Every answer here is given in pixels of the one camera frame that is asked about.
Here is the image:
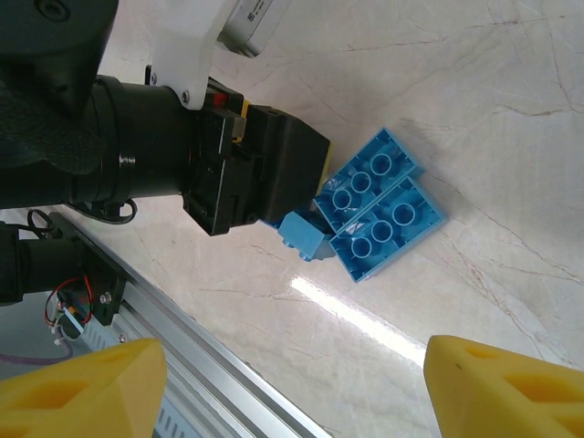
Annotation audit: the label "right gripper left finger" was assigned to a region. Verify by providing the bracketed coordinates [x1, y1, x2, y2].
[0, 337, 168, 438]

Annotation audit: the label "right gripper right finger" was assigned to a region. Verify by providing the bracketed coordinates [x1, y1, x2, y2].
[423, 335, 584, 438]

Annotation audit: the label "small blue lego brick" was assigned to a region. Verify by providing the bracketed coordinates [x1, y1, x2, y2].
[277, 209, 332, 264]

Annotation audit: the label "long blue lego brick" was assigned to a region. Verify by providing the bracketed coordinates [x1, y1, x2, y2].
[328, 177, 451, 284]
[314, 127, 425, 227]

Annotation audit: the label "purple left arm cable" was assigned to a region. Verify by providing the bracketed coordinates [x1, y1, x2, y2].
[0, 339, 77, 366]

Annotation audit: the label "thin black left gripper cable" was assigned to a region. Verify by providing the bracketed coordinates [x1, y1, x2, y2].
[26, 196, 139, 241]

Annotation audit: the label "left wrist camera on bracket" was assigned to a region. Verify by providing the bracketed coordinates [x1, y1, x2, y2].
[145, 0, 293, 111]

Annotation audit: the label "red black wires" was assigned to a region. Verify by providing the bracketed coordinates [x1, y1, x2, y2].
[44, 276, 99, 328]

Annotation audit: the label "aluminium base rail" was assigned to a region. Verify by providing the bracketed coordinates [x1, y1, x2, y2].
[49, 207, 332, 438]

